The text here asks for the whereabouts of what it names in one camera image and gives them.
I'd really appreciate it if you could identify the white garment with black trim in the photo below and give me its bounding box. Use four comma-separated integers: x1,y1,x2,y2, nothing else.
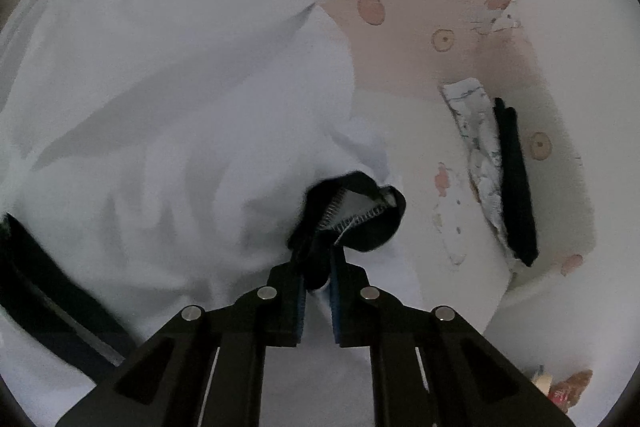
0,0,426,427

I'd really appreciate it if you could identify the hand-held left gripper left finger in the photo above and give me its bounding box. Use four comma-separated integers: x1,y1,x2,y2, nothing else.
55,263,306,427

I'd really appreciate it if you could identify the small brown and red object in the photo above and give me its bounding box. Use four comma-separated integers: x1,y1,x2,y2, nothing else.
532,367,594,408

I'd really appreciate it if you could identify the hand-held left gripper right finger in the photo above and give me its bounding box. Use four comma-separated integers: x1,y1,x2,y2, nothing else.
327,249,576,427

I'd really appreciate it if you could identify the grey patterned white folded cloth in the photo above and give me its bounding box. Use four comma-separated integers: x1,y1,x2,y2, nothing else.
440,79,521,268

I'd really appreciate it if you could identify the narrow black folded garment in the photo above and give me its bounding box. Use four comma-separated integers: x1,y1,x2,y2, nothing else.
492,97,540,268

